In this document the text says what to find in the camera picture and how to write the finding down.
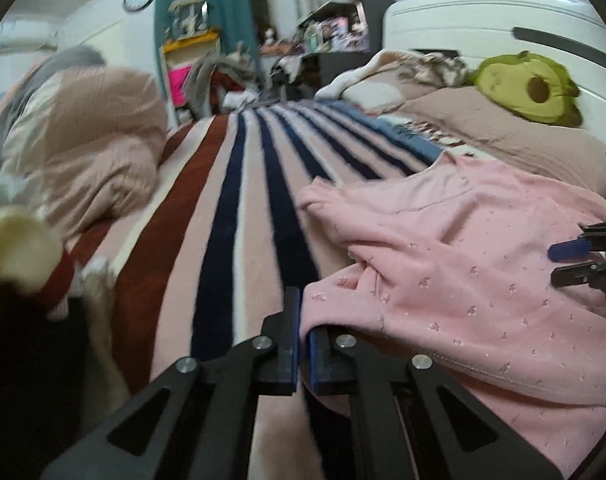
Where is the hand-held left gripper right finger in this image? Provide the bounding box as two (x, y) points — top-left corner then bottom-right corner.
(307, 326), (564, 480)

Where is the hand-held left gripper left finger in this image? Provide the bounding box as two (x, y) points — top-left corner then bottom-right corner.
(40, 287), (302, 480)

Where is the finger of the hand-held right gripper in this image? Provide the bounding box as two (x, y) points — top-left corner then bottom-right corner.
(551, 258), (606, 302)
(548, 220), (606, 263)

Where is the pink small-print garment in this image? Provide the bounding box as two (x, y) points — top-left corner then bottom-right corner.
(297, 152), (606, 480)

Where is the green avocado plush toy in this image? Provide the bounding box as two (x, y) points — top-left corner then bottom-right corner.
(470, 51), (582, 128)

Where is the beige pillow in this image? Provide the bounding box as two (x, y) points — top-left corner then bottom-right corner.
(400, 85), (606, 201)

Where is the striped blanket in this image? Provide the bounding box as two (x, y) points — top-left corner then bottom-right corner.
(48, 99), (444, 480)

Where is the white headboard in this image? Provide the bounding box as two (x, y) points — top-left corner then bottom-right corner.
(383, 0), (606, 136)

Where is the brown patterned cloth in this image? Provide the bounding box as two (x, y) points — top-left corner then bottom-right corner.
(397, 51), (476, 88)

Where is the blue printed blanket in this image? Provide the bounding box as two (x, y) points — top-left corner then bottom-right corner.
(328, 100), (446, 163)

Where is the dark cloth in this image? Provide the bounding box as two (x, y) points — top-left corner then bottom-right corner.
(0, 282), (91, 480)

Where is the white fluffy blanket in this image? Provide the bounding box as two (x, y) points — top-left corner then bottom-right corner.
(314, 49), (424, 111)

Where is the grey cloth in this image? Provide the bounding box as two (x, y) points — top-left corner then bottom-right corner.
(185, 42), (264, 121)

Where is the bright pink bag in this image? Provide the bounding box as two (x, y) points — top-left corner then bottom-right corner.
(167, 65), (192, 108)

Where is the beige quilted comforter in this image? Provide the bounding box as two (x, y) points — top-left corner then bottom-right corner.
(0, 46), (168, 241)

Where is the pale yellow cloth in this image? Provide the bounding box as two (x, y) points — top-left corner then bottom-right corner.
(0, 204), (64, 295)

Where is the yellow-edged cabinet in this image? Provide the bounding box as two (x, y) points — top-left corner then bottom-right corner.
(161, 29), (222, 126)

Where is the white air conditioner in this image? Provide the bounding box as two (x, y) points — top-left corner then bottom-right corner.
(0, 20), (58, 55)

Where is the cluttered wall shelf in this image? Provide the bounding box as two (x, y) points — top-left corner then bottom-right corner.
(290, 0), (396, 56)

